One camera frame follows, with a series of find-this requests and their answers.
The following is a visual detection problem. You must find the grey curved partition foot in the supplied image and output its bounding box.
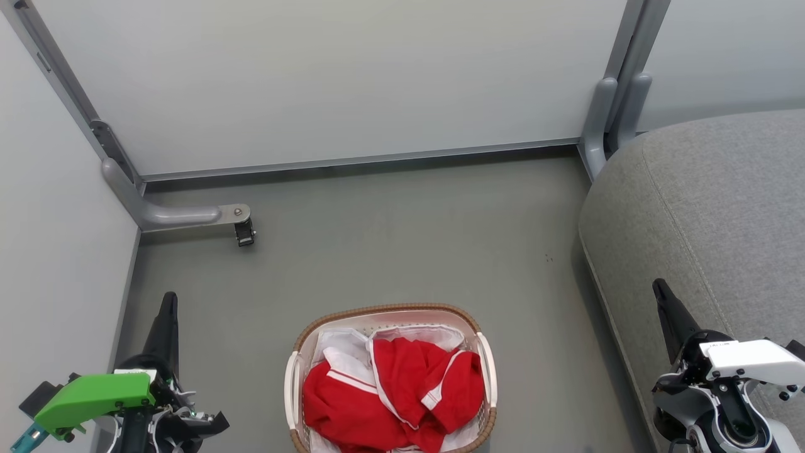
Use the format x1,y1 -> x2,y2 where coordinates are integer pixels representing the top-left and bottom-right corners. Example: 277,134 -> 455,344
607,74 -> 653,155
580,77 -> 618,182

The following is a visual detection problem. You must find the grey aluminium partition rail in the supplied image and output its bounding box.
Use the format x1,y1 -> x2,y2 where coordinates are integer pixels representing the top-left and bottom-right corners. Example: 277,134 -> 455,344
142,138 -> 579,183

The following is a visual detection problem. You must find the white laundry basket brown rim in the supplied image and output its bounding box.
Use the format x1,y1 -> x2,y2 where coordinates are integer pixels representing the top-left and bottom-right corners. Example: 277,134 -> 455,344
284,303 -> 497,453

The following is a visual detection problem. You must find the grey fabric sofa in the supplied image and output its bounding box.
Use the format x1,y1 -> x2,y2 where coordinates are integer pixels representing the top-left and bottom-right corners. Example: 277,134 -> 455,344
579,110 -> 805,453

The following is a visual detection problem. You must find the grey partition post with hinge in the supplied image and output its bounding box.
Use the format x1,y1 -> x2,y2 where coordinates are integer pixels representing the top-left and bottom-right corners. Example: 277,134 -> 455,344
0,0 -> 145,193

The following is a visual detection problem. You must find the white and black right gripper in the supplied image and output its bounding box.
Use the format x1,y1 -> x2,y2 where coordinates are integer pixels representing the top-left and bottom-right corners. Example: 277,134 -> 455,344
652,279 -> 805,401

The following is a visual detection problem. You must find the grey curved foot with plate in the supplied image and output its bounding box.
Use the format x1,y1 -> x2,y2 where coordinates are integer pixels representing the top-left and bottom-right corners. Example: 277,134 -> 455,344
102,157 -> 251,232

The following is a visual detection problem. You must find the grey double partition post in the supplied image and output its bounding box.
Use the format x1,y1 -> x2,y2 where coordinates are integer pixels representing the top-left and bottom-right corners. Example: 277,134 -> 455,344
604,0 -> 670,136

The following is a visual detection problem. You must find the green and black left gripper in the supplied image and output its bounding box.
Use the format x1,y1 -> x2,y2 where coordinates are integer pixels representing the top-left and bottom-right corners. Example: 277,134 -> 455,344
35,291 -> 230,449

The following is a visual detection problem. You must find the black cable with teal plug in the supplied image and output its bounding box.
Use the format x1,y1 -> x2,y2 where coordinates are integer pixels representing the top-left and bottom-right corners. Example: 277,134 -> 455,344
9,420 -> 48,453

